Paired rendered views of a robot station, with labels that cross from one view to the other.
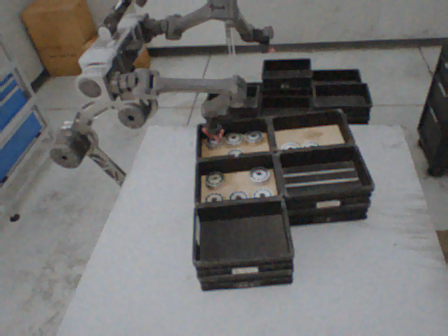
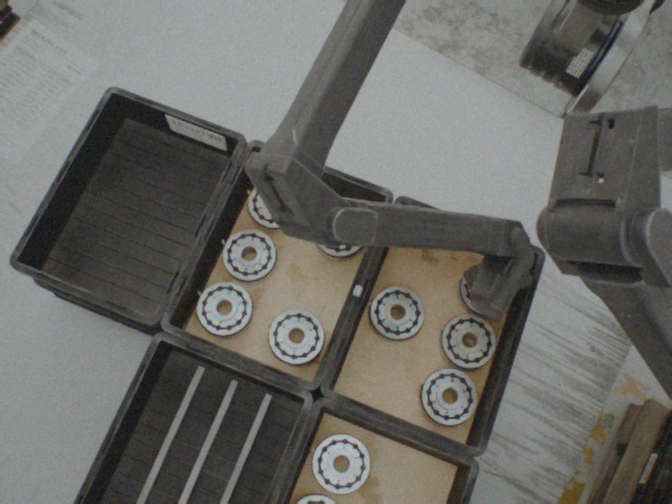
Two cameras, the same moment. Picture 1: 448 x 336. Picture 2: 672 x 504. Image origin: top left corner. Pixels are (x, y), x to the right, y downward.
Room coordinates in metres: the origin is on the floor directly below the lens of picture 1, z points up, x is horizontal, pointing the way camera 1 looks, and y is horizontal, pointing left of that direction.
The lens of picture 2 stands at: (1.41, -0.38, 2.09)
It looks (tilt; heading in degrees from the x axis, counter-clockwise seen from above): 72 degrees down; 99
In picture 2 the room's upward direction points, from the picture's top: 8 degrees clockwise
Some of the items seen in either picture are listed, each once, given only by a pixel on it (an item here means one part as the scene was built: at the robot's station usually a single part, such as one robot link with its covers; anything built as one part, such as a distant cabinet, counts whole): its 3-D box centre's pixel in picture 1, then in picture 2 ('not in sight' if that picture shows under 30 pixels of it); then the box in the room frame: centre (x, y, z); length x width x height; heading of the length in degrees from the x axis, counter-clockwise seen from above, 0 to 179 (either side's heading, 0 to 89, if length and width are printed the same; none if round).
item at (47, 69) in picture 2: not in sight; (21, 88); (0.51, 0.21, 0.70); 0.33 x 0.23 x 0.01; 76
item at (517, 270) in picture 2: not in sight; (511, 264); (1.63, 0.02, 1.04); 0.07 x 0.06 x 0.07; 76
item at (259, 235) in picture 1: (241, 237); (139, 210); (0.95, -0.03, 0.87); 0.40 x 0.30 x 0.11; 86
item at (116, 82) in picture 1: (119, 83); not in sight; (1.35, 0.35, 1.45); 0.09 x 0.08 x 0.12; 166
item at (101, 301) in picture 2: (240, 230); (132, 200); (0.95, -0.03, 0.92); 0.40 x 0.30 x 0.02; 86
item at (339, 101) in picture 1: (338, 118); not in sight; (2.27, -0.93, 0.37); 0.40 x 0.30 x 0.45; 76
